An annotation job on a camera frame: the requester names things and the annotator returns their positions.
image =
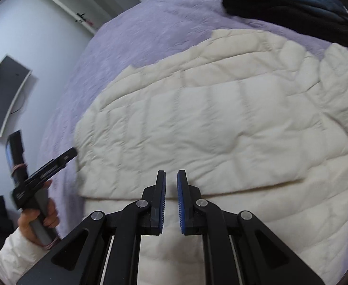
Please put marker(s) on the wall-mounted monitor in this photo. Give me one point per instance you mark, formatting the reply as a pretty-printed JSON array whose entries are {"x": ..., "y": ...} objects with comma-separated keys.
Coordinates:
[{"x": 1, "y": 95}]

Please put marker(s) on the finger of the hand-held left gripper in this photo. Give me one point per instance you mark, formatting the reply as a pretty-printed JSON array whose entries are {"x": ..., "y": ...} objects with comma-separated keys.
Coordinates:
[{"x": 53, "y": 169}]

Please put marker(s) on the person's left forearm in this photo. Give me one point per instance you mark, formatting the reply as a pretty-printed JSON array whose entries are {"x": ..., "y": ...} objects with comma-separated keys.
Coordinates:
[{"x": 13, "y": 258}]

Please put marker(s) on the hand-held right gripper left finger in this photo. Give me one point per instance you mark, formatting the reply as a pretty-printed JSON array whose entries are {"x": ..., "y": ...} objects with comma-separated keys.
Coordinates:
[{"x": 162, "y": 203}]

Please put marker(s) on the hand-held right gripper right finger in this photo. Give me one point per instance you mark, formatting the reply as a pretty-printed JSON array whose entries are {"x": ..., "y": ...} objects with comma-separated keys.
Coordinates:
[{"x": 180, "y": 203}]

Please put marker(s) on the black garment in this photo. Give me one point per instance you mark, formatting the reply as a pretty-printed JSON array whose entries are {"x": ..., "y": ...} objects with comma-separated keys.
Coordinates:
[{"x": 281, "y": 16}]

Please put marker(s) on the purple blanket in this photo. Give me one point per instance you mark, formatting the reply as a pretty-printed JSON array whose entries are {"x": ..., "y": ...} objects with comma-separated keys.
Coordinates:
[{"x": 147, "y": 35}]

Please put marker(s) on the cream puffer jacket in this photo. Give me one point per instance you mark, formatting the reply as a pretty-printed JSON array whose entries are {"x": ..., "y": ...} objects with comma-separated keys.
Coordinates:
[{"x": 221, "y": 124}]

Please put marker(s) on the white cabinet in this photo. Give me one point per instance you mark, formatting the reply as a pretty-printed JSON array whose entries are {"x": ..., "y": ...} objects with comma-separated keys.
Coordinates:
[{"x": 82, "y": 0}]

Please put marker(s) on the person's left hand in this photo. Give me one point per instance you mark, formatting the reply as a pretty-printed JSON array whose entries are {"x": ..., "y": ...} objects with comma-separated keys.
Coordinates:
[{"x": 54, "y": 213}]

